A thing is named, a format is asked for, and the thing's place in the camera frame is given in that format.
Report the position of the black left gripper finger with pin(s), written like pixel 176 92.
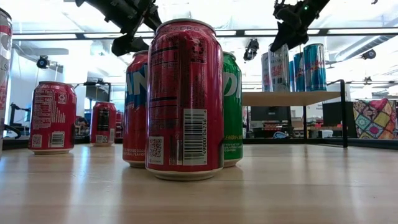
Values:
pixel 153 18
pixel 127 45

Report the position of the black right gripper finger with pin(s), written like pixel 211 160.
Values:
pixel 284 32
pixel 298 39

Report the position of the blue silver Red Bull can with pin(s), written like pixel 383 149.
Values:
pixel 299 74
pixel 315 74
pixel 291 77

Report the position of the silver Celsius peach can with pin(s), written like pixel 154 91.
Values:
pixel 4 62
pixel 279 74
pixel 265 74

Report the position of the red Fanta strawberry can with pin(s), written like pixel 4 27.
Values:
pixel 134 109

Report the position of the red zero sugar soda can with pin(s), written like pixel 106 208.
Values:
pixel 185 99

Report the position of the red Coca-Cola can black label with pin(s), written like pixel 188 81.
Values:
pixel 103 124

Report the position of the green Sprite can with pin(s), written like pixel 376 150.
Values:
pixel 234 109

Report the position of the red Coca-Cola original can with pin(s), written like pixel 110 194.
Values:
pixel 53 118

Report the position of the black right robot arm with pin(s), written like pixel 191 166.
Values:
pixel 318 6

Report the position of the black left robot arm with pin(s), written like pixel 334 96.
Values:
pixel 102 7

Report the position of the wooden shelf with black legs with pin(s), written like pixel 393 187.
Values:
pixel 280 99

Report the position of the black mounted box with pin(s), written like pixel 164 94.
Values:
pixel 98 93

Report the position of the black monitor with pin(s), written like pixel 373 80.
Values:
pixel 332 115
pixel 270 113

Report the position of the red storage bins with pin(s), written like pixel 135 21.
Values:
pixel 119 124

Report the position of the person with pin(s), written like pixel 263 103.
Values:
pixel 81 124

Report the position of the blue white bag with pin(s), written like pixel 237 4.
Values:
pixel 280 135

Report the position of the colourful patchwork quilt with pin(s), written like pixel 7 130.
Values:
pixel 374 119

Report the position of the black ceiling camera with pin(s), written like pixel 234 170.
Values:
pixel 368 54
pixel 43 62
pixel 251 49

